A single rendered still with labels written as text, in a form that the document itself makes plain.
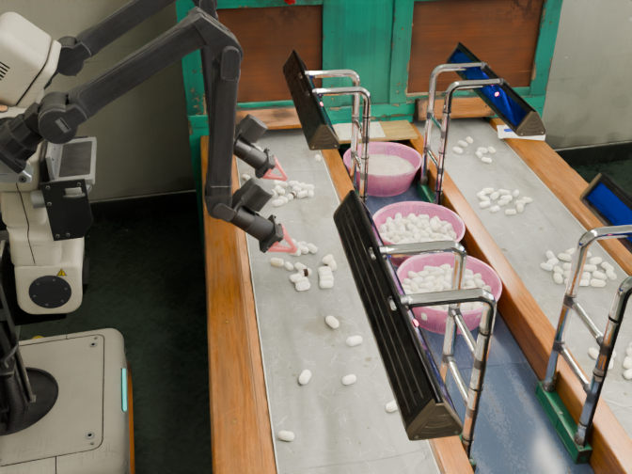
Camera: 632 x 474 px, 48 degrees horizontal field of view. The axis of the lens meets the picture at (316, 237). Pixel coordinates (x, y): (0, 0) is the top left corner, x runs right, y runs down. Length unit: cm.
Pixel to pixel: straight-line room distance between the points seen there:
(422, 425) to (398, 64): 180
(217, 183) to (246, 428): 58
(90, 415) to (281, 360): 79
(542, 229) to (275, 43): 110
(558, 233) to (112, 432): 140
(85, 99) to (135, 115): 190
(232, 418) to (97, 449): 74
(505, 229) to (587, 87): 214
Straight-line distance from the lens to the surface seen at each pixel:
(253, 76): 257
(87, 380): 233
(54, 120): 155
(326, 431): 145
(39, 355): 247
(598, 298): 191
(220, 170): 166
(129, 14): 194
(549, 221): 220
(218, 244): 196
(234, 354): 159
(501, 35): 274
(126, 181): 359
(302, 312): 173
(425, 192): 233
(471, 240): 203
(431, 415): 101
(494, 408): 163
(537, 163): 249
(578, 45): 404
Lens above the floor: 181
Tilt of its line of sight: 32 degrees down
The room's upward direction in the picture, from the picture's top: straight up
